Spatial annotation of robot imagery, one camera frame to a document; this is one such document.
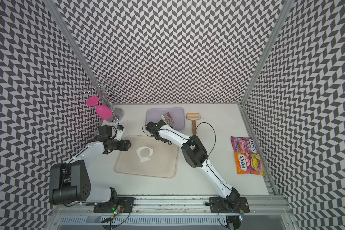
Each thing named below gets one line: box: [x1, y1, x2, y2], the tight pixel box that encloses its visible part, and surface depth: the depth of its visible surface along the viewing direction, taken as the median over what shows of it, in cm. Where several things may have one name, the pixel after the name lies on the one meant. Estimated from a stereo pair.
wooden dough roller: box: [185, 112, 201, 135], surface depth 110 cm
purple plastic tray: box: [145, 107, 186, 130], surface depth 112 cm
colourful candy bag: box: [230, 136, 267, 177], surface depth 88 cm
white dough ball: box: [136, 146, 154, 163], surface depth 92 cm
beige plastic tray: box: [114, 135, 180, 178], surface depth 89 cm
